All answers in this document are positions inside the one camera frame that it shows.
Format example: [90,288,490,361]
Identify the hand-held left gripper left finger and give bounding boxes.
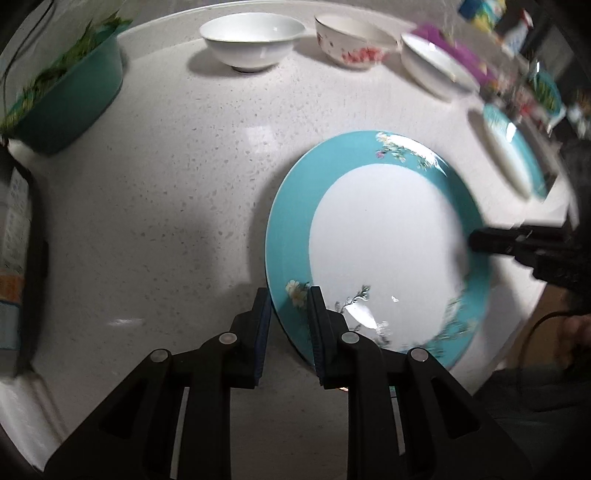
[44,287,273,480]

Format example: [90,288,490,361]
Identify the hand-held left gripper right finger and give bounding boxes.
[307,285,548,480]

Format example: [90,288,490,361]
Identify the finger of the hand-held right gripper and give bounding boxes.
[468,224,591,289]

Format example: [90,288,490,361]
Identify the small teal rimmed plate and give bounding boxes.
[467,102,550,200]

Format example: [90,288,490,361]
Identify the large teal rimmed floral plate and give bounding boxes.
[264,130,494,372]

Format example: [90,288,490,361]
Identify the shallow white bowl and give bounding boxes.
[400,32,482,101]

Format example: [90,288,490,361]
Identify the floral white bowl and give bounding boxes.
[314,14,402,70]

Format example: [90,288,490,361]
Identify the purple plastic bowl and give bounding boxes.
[413,23,497,90]

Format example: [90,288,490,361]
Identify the white spray bottle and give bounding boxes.
[502,11,536,57]

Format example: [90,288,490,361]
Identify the yellow dish soap bottle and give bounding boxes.
[457,0,507,28]

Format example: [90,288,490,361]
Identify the printed carton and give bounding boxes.
[0,166,33,352]

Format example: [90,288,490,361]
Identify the deep white bowl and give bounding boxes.
[199,12,307,73]

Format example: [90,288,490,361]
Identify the teal plastic basin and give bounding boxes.
[0,21,125,155]

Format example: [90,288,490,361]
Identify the leafy green vegetables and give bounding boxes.
[0,11,134,134]

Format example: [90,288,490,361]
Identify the black cable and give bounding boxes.
[515,311,591,398]

